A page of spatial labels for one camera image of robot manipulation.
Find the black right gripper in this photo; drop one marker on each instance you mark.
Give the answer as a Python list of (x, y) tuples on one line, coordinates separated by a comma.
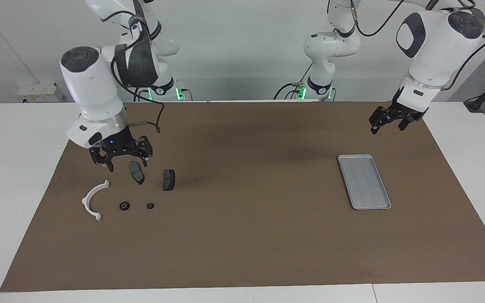
[(120, 145)]

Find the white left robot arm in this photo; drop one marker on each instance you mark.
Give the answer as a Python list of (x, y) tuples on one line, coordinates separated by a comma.
[(436, 50)]

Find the large black bearing gear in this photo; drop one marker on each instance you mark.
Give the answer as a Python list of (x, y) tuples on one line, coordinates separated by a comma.
[(124, 205)]

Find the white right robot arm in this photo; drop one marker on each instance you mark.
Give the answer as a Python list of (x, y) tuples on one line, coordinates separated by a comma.
[(95, 88)]

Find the silver metal tray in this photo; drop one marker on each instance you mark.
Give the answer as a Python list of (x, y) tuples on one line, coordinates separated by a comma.
[(366, 185)]

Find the white background box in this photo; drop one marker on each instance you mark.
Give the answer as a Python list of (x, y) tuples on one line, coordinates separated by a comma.
[(40, 92)]

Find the brown table mat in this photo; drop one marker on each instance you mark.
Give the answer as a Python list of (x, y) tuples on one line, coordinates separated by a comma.
[(242, 235)]

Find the white curved plastic bracket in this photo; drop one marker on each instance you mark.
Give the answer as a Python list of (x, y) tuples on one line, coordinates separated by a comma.
[(86, 202)]

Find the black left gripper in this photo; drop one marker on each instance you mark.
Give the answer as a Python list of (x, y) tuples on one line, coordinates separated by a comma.
[(396, 111)]

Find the dark grey brake pad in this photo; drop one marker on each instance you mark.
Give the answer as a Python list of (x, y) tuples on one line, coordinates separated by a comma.
[(169, 180), (137, 174)]

